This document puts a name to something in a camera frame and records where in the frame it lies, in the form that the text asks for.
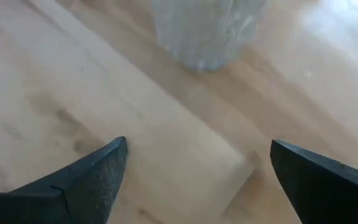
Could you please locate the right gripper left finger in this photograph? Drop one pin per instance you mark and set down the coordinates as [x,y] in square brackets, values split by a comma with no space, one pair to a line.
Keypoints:
[73,186]

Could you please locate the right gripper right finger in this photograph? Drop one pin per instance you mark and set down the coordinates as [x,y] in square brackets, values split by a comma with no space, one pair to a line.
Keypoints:
[322,186]

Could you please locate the diamond-cut glass vase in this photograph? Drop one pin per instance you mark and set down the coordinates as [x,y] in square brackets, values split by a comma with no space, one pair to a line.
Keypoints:
[207,31]

